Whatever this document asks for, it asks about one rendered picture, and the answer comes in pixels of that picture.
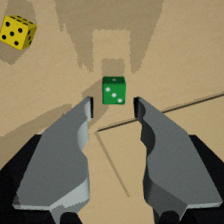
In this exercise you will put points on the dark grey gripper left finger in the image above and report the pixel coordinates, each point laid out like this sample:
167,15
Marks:
49,175

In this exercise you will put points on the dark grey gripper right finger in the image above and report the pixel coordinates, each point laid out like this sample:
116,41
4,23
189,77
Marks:
182,173

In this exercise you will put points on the yellow die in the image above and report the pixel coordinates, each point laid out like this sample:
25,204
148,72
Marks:
17,32

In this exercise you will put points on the green die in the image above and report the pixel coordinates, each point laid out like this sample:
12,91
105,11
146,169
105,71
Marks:
113,90

